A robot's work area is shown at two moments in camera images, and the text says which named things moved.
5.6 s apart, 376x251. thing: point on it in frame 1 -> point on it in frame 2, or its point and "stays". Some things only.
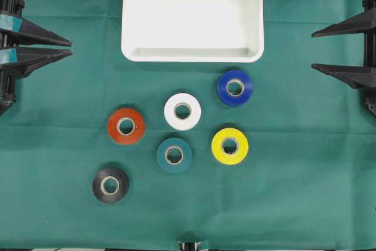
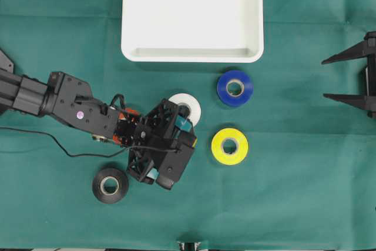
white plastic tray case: x=192 y=15 stays
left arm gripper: x=16 y=61 -> x=160 y=141
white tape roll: x=174 y=120 stays
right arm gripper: x=357 y=77 -> x=366 y=49
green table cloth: x=98 y=152 stays
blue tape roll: x=231 y=100 stays
